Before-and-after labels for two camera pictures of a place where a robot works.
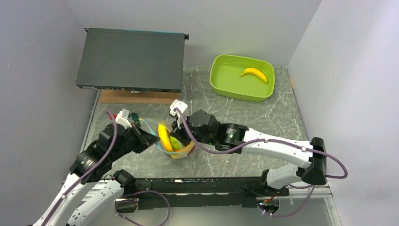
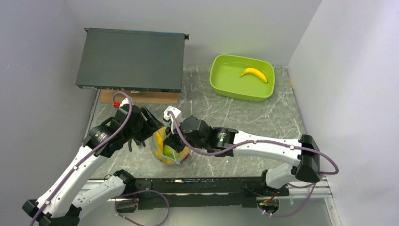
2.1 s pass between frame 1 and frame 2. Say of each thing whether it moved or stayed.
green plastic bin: stayed
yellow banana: moved
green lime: moved
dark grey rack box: stayed
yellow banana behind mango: stayed
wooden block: stayed
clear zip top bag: moved
